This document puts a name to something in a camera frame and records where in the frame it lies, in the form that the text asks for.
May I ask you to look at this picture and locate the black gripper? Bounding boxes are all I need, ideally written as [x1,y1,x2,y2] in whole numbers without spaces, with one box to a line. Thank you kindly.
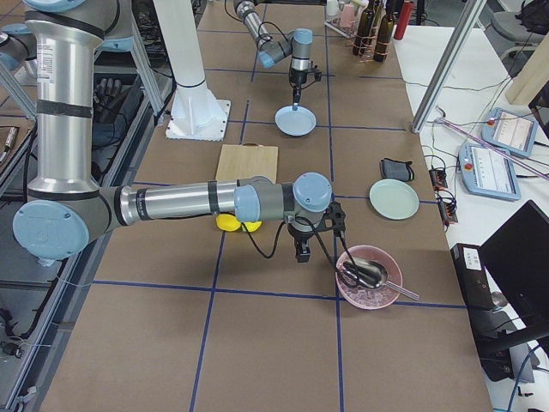
[288,223,318,263]
[288,67,310,111]

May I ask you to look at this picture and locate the light blue plate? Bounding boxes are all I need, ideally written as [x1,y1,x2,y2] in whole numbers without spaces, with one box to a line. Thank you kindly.
[274,106,317,136]

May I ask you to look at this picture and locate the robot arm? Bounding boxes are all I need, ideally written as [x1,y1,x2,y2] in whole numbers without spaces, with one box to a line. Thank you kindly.
[233,1,322,112]
[13,1,334,262]

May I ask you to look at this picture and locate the green plate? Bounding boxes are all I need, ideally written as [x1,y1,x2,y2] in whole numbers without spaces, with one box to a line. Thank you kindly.
[369,179,419,220]

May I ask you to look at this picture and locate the upper yellow lemon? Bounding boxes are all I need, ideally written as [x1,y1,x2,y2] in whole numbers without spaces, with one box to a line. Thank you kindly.
[241,221,262,233]

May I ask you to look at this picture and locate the yellow lemon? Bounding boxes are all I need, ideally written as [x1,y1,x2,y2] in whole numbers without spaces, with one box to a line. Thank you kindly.
[215,214,241,232]
[241,221,262,233]

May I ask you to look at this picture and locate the metal scoop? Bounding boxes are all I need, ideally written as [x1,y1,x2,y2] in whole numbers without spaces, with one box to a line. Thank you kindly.
[343,260,419,301]

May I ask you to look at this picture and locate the pink bowl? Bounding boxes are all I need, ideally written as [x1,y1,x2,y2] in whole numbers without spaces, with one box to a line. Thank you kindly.
[335,245,402,310]

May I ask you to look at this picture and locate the lower yellow lemon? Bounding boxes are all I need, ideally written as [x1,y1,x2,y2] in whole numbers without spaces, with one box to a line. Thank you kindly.
[215,214,241,232]

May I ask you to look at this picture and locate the wooden cutting board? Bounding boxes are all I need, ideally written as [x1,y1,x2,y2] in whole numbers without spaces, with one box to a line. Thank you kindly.
[215,144,279,183]

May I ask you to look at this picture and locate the green wine bottle middle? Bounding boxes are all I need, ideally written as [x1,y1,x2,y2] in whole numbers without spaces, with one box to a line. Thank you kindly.
[353,1,375,56]

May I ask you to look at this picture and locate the green wine bottle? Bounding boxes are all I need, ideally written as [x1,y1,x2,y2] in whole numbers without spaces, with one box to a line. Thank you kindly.
[373,1,395,63]
[353,1,375,56]

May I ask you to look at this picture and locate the clear ice cubes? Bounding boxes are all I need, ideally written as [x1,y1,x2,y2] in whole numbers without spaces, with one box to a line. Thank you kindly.
[346,288,398,307]

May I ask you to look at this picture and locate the pink cup upper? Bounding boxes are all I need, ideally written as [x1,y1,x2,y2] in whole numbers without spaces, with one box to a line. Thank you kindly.
[340,4,355,28]

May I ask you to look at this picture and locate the green wine bottle front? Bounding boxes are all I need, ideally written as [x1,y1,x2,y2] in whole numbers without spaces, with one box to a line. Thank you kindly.
[373,1,395,63]

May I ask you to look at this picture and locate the dark grey folded cloth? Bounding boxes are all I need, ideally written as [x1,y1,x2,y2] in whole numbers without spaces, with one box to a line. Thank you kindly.
[380,158,415,182]

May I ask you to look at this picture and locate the red bottle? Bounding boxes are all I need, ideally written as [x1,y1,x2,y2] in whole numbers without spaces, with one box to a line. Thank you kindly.
[394,0,415,40]

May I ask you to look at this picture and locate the metal grabber stick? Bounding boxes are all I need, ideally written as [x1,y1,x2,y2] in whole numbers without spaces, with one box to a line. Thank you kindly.
[434,118,548,180]

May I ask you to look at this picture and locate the teach pendant near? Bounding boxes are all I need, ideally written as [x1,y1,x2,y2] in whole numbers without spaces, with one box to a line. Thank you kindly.
[458,143,522,202]

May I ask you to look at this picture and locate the teach pendant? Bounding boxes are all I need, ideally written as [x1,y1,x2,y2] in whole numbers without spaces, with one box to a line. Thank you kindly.
[458,143,522,202]
[481,107,539,158]

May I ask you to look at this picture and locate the black desktop box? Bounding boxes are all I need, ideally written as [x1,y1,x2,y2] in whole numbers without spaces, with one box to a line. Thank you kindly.
[450,243,521,382]

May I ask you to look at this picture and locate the black computer monitor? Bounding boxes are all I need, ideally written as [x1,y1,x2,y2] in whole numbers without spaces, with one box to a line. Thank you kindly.
[480,200,548,318]

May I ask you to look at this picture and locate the teach pendant far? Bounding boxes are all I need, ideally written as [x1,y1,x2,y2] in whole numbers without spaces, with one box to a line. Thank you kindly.
[481,107,539,158]

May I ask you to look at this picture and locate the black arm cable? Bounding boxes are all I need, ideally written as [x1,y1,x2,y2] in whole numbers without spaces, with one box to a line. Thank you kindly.
[225,0,297,52]
[246,216,364,288]

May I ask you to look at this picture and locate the white wire cup rack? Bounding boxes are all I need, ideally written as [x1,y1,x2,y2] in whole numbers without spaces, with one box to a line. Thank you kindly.
[324,15,355,39]

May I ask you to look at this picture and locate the copper wire bottle rack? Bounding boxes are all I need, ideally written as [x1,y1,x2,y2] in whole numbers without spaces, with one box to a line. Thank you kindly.
[358,3,385,62]

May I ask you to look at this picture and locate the aluminium frame post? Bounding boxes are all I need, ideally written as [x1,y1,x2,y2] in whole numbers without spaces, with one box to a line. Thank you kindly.
[411,0,486,134]

